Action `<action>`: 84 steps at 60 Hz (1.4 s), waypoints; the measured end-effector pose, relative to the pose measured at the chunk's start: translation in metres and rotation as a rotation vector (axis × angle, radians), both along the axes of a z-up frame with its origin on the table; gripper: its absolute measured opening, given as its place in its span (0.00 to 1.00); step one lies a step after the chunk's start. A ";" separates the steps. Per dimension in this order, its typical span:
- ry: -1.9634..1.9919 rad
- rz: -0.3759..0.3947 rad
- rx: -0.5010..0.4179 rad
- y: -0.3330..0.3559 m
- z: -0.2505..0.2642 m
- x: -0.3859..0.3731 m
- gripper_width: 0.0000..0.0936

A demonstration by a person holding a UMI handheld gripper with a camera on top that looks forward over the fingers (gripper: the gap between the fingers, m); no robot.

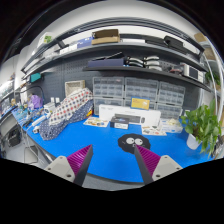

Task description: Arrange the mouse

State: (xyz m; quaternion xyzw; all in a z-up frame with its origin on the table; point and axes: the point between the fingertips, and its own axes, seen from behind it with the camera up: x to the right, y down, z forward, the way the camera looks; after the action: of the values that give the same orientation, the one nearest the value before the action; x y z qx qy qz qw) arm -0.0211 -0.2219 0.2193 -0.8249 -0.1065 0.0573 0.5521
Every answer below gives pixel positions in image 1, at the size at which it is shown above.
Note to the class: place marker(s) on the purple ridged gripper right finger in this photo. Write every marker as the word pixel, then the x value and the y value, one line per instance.
pixel 152 166

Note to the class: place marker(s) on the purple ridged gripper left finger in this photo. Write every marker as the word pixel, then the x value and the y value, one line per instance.
pixel 73 167

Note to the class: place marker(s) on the black round mouse pad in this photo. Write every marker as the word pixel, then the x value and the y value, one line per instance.
pixel 128 142

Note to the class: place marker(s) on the blue table mat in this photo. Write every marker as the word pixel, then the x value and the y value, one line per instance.
pixel 109 160

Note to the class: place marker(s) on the sticker sheet right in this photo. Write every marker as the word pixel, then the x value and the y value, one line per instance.
pixel 152 130

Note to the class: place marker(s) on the sticker sheet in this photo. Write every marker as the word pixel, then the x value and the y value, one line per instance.
pixel 96 122
pixel 152 130

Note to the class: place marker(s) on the clear plastic package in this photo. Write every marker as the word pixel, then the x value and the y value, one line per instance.
pixel 171 126

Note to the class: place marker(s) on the sticker sheet left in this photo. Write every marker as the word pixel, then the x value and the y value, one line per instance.
pixel 96 122

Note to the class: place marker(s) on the white keyboard box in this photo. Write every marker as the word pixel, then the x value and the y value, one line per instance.
pixel 135 116

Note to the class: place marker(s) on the white plant pot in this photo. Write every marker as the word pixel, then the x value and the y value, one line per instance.
pixel 192 143

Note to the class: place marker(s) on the small black box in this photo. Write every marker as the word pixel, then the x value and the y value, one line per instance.
pixel 119 123

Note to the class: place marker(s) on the checkered fabric bundle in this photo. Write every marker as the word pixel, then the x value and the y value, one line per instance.
pixel 74 108

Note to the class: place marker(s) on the yellow card box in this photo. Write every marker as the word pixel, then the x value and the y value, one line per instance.
pixel 140 103

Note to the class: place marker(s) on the right grey drawer cabinet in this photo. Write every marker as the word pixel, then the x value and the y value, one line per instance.
pixel 170 100

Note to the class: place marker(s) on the grey drawer cabinet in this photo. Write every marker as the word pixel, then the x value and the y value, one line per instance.
pixel 170 100
pixel 142 88
pixel 108 90

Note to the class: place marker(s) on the green potted plant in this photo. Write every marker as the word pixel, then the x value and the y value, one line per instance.
pixel 203 124

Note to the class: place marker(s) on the purple bag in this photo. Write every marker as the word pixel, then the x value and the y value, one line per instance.
pixel 35 102

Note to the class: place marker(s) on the middle grey drawer cabinet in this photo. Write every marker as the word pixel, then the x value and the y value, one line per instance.
pixel 142 88

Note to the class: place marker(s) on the white woven basket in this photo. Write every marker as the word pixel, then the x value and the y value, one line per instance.
pixel 72 86

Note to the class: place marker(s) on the left grey drawer cabinet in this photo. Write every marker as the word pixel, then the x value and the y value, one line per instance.
pixel 108 90

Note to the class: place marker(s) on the white appliance on shelf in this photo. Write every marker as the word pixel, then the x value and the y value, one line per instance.
pixel 192 72

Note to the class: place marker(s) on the dark blue flat box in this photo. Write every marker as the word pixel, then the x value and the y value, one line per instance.
pixel 105 63

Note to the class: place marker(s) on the cardboard box on shelf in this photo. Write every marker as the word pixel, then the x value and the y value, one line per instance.
pixel 106 36

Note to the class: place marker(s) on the upper black wall shelf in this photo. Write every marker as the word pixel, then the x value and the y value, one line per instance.
pixel 35 63

